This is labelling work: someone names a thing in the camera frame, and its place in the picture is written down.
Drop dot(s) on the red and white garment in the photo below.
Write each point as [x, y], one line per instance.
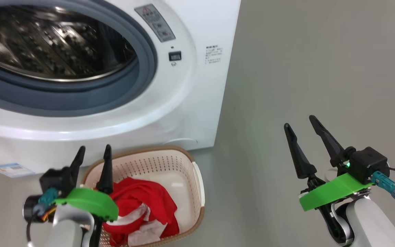
[142, 199]

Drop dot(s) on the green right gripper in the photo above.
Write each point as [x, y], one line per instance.
[334, 192]

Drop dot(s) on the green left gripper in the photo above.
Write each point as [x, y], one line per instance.
[87, 200]

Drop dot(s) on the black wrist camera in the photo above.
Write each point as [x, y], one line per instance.
[53, 181]
[369, 163]

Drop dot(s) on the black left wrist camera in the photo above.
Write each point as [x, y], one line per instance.
[53, 181]

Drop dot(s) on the white washing machine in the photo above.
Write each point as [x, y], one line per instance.
[197, 103]

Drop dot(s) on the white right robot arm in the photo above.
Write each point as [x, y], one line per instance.
[372, 223]

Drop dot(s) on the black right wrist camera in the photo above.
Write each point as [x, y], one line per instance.
[369, 163]

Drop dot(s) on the cream laundry basket brown rim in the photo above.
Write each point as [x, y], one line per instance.
[183, 178]

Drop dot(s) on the blue energy label sticker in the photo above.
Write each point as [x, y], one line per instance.
[12, 169]

